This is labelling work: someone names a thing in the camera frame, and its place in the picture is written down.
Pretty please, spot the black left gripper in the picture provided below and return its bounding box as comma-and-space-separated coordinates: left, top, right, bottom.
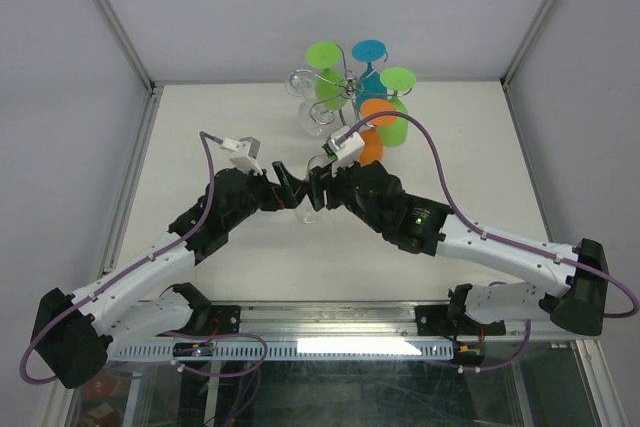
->
224, 161, 305, 231

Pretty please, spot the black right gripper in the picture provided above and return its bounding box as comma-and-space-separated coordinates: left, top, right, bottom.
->
300, 153, 387, 236

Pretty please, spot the clear flute glass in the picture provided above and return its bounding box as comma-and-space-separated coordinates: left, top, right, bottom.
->
295, 155, 326, 224

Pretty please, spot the clear wine glass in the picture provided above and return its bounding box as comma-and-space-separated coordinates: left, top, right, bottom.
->
284, 70, 326, 137

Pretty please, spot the orange plastic wine glass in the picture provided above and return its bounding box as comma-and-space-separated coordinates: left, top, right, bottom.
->
359, 98, 396, 166

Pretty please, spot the green wine glass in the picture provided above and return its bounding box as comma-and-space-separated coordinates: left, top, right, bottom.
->
377, 67, 417, 148
306, 41, 346, 111

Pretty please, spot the blue plastic wine glass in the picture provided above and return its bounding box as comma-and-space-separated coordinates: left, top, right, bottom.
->
351, 39, 388, 111

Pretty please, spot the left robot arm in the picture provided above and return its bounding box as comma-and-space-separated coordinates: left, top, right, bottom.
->
29, 161, 308, 389

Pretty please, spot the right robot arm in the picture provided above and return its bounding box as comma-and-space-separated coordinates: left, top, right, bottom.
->
309, 162, 608, 337

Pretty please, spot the chrome wine glass rack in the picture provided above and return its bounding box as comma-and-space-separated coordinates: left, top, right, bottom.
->
296, 42, 415, 135

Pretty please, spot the white LED light strip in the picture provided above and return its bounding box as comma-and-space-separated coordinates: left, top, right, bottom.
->
297, 337, 422, 356

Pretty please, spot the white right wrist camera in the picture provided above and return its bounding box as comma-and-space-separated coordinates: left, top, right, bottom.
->
323, 126, 365, 177

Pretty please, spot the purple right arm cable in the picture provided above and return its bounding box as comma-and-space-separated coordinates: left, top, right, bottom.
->
334, 112, 640, 374

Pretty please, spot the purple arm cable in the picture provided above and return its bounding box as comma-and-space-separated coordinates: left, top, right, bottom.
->
19, 130, 226, 386
334, 112, 640, 374

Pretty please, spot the aluminium mounting rail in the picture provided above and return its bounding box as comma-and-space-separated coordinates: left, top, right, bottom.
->
109, 298, 599, 348

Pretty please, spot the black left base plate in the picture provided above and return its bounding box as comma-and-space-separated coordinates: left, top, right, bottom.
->
154, 302, 242, 337

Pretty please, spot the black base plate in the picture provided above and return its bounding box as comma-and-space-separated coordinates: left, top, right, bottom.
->
414, 302, 507, 337
154, 302, 242, 337

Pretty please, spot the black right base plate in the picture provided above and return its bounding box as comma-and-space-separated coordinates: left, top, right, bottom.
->
414, 302, 507, 337

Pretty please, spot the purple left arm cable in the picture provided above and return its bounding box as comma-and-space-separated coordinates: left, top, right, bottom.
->
19, 130, 226, 386

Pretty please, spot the left corner frame post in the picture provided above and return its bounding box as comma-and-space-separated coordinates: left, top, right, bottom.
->
92, 0, 155, 92

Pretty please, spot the corner frame post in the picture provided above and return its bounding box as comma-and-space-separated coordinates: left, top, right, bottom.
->
500, 0, 559, 91
92, 0, 155, 92

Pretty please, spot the right corner frame post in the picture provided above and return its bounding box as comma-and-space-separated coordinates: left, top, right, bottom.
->
500, 0, 559, 91

